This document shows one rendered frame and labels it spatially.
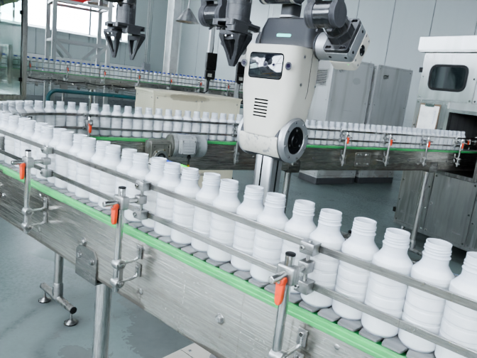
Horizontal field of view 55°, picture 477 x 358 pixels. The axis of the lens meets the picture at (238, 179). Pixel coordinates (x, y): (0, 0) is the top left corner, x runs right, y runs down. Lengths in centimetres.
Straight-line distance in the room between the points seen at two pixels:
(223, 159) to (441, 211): 254
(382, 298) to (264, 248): 23
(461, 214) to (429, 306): 392
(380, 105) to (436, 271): 700
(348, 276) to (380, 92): 693
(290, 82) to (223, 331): 88
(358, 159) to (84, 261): 260
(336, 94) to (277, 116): 548
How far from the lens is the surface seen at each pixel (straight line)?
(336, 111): 705
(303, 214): 82
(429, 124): 483
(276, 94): 156
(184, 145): 254
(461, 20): 1348
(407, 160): 398
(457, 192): 466
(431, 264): 73
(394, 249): 74
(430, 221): 484
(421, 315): 75
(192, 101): 521
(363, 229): 76
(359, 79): 730
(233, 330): 93
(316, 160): 328
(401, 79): 797
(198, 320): 99
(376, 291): 75
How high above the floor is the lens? 136
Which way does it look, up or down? 12 degrees down
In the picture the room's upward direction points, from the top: 7 degrees clockwise
